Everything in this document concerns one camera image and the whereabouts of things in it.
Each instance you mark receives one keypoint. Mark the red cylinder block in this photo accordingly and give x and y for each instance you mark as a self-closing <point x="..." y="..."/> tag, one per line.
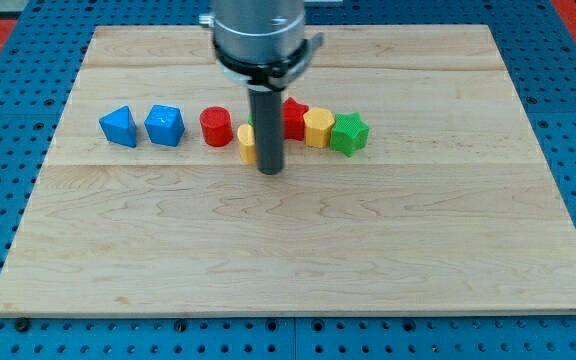
<point x="216" y="126"/>

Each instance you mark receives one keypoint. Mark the blue cube block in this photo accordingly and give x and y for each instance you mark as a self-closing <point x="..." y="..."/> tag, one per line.
<point x="164" y="125"/>

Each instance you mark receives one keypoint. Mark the yellow hexagon block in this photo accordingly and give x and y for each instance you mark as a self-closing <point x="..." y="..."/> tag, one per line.
<point x="318" y="126"/>

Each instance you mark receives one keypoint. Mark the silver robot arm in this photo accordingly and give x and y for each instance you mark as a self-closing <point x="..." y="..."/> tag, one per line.
<point x="261" y="44"/>

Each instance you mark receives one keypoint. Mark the yellow heart block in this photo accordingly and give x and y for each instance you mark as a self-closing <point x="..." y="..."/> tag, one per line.
<point x="246" y="142"/>

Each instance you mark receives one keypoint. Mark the blue triangle block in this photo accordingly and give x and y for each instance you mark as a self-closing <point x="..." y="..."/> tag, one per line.
<point x="119" y="127"/>

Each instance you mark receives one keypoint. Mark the red star block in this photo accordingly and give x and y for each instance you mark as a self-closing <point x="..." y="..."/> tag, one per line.
<point x="293" y="119"/>

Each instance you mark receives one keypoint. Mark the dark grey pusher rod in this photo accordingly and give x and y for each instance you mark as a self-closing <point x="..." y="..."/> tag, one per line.
<point x="266" y="114"/>

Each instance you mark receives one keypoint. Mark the green star block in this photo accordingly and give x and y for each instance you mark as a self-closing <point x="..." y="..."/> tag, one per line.
<point x="349" y="133"/>

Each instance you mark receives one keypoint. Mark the wooden board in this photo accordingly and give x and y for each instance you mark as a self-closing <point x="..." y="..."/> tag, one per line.
<point x="449" y="210"/>

